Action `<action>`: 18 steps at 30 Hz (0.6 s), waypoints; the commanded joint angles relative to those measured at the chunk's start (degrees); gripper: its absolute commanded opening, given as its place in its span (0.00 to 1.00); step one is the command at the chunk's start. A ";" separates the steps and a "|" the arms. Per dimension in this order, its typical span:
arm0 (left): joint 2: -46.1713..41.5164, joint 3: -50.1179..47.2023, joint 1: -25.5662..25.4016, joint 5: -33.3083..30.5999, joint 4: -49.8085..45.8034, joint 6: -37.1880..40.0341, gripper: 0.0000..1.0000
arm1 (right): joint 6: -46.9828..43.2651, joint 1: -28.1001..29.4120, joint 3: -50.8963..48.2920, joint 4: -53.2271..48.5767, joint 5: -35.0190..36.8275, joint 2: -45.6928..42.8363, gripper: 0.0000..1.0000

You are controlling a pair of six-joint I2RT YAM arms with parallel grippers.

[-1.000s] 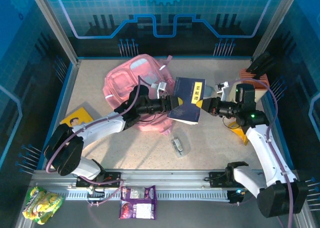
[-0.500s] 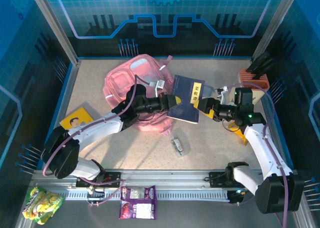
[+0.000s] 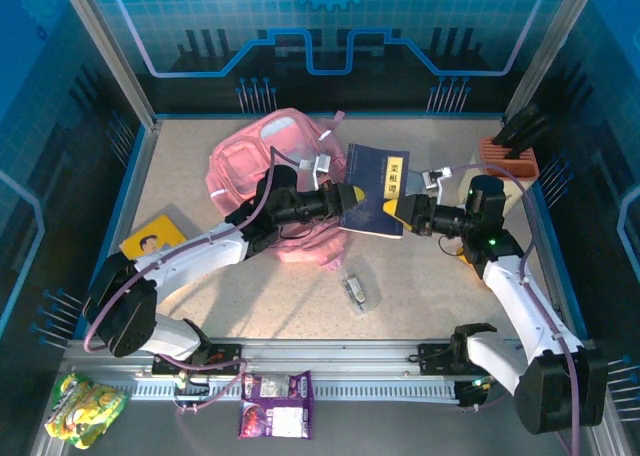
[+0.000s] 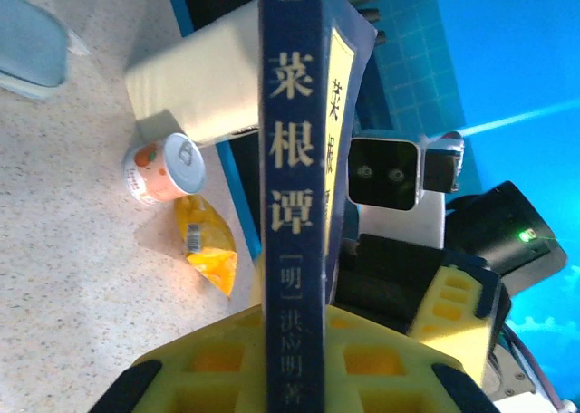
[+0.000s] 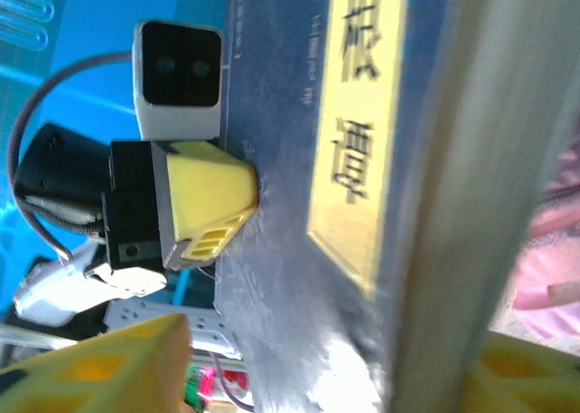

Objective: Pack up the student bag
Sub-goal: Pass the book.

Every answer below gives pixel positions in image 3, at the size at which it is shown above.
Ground green snack bag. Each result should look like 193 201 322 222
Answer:
43 372 131 450

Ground purple snack bag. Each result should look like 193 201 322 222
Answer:
237 370 315 440

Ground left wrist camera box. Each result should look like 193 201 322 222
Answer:
299 154 334 187

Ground beige knife block orange top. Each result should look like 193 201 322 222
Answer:
462 135 541 217

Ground clear plastic packet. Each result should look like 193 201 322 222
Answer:
339 268 384 318

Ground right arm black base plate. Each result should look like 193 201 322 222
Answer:
417 342 501 377

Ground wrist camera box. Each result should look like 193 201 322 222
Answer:
421 167 454 197
299 154 334 187

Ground aluminium cage frame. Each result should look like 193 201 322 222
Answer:
29 0 640 456

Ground pink student backpack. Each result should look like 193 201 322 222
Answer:
207 108 361 272

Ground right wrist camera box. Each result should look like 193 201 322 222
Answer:
421 167 454 197

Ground black knife handle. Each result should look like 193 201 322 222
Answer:
492 101 544 147
507 118 550 160

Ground yellow book with cartoon boy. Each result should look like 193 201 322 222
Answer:
119 214 189 260

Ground slotted grey cable duct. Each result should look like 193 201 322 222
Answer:
119 379 461 403

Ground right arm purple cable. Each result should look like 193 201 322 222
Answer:
447 163 584 456

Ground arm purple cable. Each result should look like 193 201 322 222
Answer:
82 145 306 417
447 163 584 456

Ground dark blue book yellow label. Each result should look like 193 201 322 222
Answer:
338 143 411 240

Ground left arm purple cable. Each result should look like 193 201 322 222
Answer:
82 145 306 417

